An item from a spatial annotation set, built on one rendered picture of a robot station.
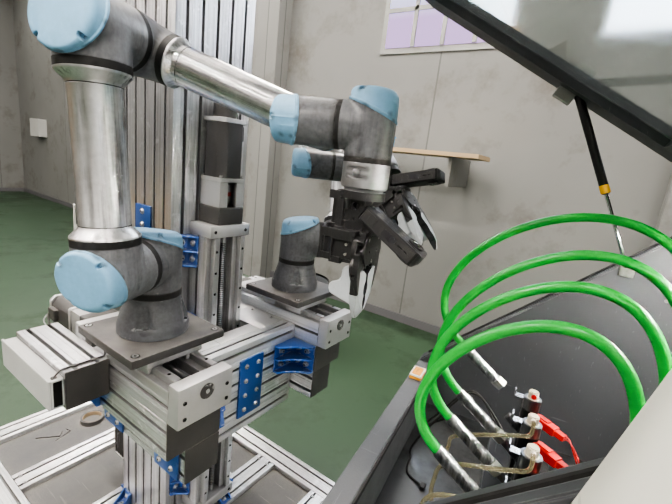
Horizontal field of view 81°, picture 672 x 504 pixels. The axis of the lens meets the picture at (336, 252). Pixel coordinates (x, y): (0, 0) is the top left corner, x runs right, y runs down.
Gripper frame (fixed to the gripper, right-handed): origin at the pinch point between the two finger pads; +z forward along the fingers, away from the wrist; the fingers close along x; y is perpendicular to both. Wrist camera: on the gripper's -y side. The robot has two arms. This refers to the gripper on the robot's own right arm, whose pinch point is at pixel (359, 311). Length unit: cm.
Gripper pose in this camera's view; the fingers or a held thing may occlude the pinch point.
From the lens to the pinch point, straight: 67.0
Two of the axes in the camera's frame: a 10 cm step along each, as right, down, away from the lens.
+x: -4.5, 1.5, -8.8
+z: -1.1, 9.7, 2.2
